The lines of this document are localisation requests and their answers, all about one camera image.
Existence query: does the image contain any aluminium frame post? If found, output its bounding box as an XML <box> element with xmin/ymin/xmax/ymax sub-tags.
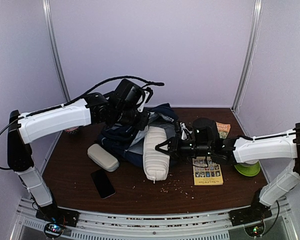
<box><xmin>41</xmin><ymin>0</ymin><xmax>74</xmax><ymax>112</ymax></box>
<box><xmin>231</xmin><ymin>0</ymin><xmax>264</xmax><ymax>113</ymax></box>

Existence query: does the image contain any black smartphone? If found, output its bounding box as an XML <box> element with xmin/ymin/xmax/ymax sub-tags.
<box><xmin>90</xmin><ymin>169</ymin><xmax>116</xmax><ymax>199</ymax></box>

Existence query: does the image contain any beige fabric pencil pouch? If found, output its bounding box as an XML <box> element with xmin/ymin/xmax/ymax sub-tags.
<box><xmin>142</xmin><ymin>126</ymin><xmax>170</xmax><ymax>184</ymax></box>

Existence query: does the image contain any beige hard glasses case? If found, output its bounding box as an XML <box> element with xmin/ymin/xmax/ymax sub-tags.
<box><xmin>87</xmin><ymin>144</ymin><xmax>120</xmax><ymax>172</ymax></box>

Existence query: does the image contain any left aluminium frame post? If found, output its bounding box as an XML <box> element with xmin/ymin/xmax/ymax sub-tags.
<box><xmin>41</xmin><ymin>0</ymin><xmax>74</xmax><ymax>112</ymax></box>

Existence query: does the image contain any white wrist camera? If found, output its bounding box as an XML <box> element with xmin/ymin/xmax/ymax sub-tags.
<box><xmin>136</xmin><ymin>86</ymin><xmax>153</xmax><ymax>113</ymax></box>
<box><xmin>175</xmin><ymin>121</ymin><xmax>193</xmax><ymax>141</ymax></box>

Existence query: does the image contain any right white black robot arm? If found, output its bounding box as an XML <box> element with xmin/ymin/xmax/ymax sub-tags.
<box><xmin>155</xmin><ymin>117</ymin><xmax>300</xmax><ymax>226</ymax></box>

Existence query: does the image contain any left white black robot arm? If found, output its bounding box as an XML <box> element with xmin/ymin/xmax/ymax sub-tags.
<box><xmin>7</xmin><ymin>76</ymin><xmax>153</xmax><ymax>222</ymax></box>

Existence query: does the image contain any navy blue student backpack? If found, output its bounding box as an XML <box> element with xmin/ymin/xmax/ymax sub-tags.
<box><xmin>94</xmin><ymin>103</ymin><xmax>179</xmax><ymax>168</ymax></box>

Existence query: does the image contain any lime green plate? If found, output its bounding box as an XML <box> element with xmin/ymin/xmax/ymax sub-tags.
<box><xmin>234</xmin><ymin>161</ymin><xmax>261</xmax><ymax>177</ymax></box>

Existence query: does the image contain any yellow paperback booklet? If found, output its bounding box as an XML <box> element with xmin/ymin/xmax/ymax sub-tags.
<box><xmin>192</xmin><ymin>156</ymin><xmax>224</xmax><ymax>186</ymax></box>

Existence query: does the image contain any white bowl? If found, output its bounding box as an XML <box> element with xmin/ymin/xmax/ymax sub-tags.
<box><xmin>245</xmin><ymin>160</ymin><xmax>258</xmax><ymax>166</ymax></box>

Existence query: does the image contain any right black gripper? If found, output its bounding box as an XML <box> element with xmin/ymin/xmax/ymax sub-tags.
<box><xmin>156</xmin><ymin>133</ymin><xmax>212</xmax><ymax>162</ymax></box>

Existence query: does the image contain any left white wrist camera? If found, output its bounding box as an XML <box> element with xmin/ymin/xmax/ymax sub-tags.
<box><xmin>136</xmin><ymin>86</ymin><xmax>153</xmax><ymax>113</ymax></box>

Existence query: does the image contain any red patterned small bowl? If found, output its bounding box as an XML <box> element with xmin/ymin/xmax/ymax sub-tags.
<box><xmin>64</xmin><ymin>126</ymin><xmax>80</xmax><ymax>135</ymax></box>

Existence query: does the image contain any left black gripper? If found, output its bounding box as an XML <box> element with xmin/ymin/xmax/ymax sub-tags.
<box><xmin>114</xmin><ymin>105</ymin><xmax>151</xmax><ymax>131</ymax></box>

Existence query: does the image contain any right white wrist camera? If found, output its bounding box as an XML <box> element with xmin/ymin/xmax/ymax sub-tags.
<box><xmin>175</xmin><ymin>121</ymin><xmax>193</xmax><ymax>141</ymax></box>

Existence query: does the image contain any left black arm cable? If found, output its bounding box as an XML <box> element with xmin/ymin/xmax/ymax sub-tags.
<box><xmin>0</xmin><ymin>74</ymin><xmax>165</xmax><ymax>171</ymax></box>

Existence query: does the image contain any right aluminium frame post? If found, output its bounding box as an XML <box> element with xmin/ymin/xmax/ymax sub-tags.
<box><xmin>231</xmin><ymin>0</ymin><xmax>264</xmax><ymax>113</ymax></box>

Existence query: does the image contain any orange green paperback book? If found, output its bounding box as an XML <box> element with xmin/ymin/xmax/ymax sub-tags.
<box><xmin>216</xmin><ymin>122</ymin><xmax>231</xmax><ymax>139</ymax></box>

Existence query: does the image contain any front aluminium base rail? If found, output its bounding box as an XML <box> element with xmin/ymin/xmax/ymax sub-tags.
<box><xmin>13</xmin><ymin>197</ymin><xmax>298</xmax><ymax>240</ymax></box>

